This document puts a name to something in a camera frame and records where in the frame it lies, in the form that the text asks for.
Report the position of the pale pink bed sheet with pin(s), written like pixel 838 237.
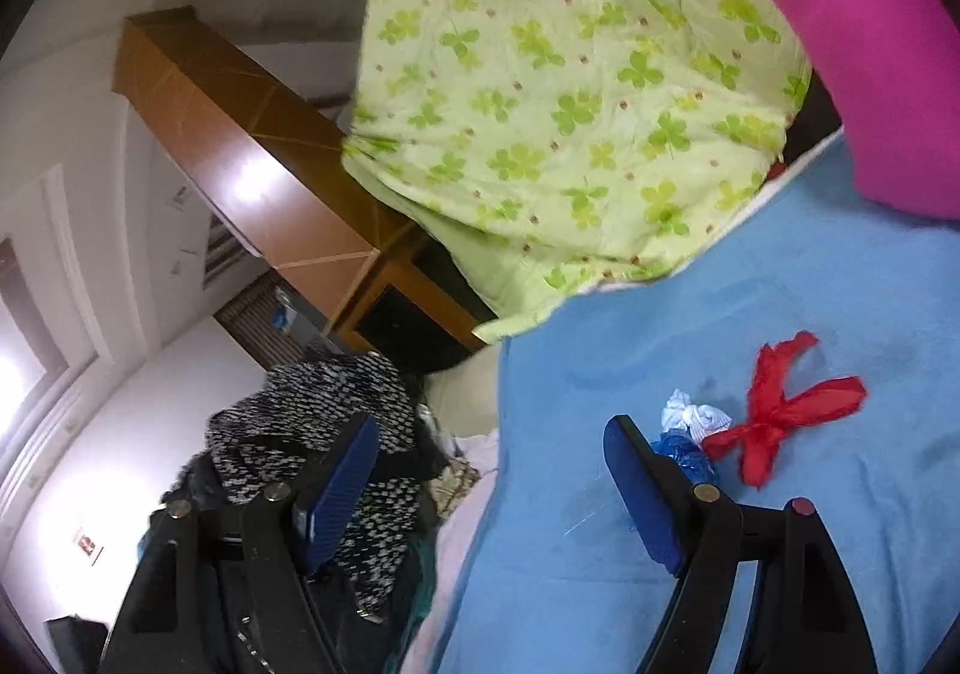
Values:
pixel 462 405

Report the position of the blue blanket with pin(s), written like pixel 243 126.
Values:
pixel 826 327

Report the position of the wooden headboard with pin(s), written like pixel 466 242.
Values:
pixel 271 165

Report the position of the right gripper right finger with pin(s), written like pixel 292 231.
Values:
pixel 804 615

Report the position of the red ribbon plastic strip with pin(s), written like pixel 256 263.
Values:
pixel 773 416

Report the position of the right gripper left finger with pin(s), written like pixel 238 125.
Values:
pixel 227 590

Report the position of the white crumpled tissue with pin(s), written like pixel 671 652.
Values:
pixel 698 421

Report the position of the black white spotted garment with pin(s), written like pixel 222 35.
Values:
pixel 301 408

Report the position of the green clover quilt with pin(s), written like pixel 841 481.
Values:
pixel 552 145

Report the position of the magenta pillow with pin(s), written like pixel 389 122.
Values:
pixel 891 69

